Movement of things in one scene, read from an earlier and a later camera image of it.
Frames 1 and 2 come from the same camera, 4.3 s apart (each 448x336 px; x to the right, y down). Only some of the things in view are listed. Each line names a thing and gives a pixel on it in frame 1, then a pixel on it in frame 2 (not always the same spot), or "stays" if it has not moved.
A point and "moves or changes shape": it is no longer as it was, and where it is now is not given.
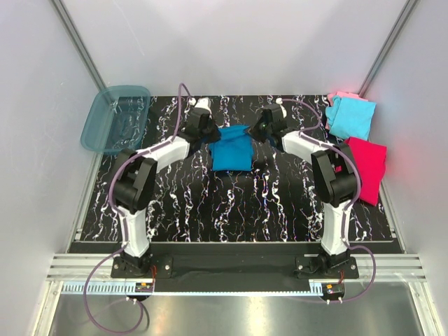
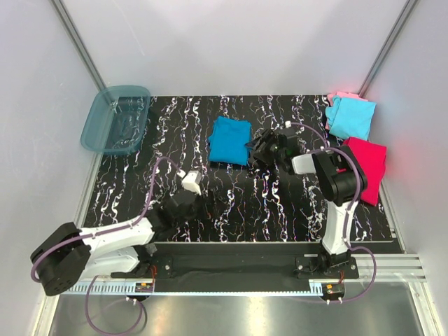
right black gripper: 253,129 -> 269,137
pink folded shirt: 341,94 stays
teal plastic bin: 116,120 stays
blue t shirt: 234,151 moves or changes shape
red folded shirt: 371,158 stays
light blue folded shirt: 351,117 stays
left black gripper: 215,134 -> 204,207
